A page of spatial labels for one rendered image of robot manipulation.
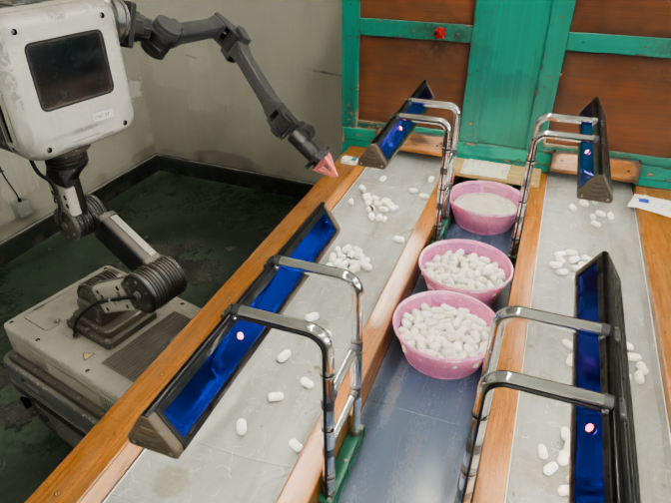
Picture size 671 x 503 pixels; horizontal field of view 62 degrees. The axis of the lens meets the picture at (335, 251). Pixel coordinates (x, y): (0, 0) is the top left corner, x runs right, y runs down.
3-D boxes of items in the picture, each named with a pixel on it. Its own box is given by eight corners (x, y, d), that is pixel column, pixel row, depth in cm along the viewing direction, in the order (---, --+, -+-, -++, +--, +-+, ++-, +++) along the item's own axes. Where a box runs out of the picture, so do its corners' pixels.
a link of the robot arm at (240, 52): (216, 46, 198) (234, 23, 193) (228, 50, 203) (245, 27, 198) (271, 138, 186) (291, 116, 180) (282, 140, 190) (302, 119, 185)
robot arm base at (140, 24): (108, 44, 157) (111, -2, 154) (131, 48, 164) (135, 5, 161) (128, 48, 153) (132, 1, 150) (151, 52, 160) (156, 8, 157)
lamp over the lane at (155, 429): (128, 444, 76) (116, 408, 72) (307, 227, 125) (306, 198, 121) (178, 462, 73) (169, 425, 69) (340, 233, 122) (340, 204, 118)
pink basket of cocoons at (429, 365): (377, 372, 137) (379, 343, 132) (405, 308, 158) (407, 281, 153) (488, 402, 129) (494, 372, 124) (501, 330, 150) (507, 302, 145)
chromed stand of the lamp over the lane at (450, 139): (381, 244, 187) (388, 114, 163) (397, 216, 203) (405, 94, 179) (437, 253, 182) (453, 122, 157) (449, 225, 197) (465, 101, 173)
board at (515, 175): (447, 175, 211) (447, 172, 211) (454, 160, 223) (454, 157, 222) (538, 188, 201) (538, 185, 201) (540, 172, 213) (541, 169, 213)
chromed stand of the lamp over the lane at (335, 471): (243, 486, 111) (216, 311, 87) (285, 412, 127) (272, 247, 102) (332, 518, 105) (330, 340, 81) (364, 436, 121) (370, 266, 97)
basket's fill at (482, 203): (445, 228, 194) (447, 214, 191) (457, 200, 212) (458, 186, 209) (512, 240, 187) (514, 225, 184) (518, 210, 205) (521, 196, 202)
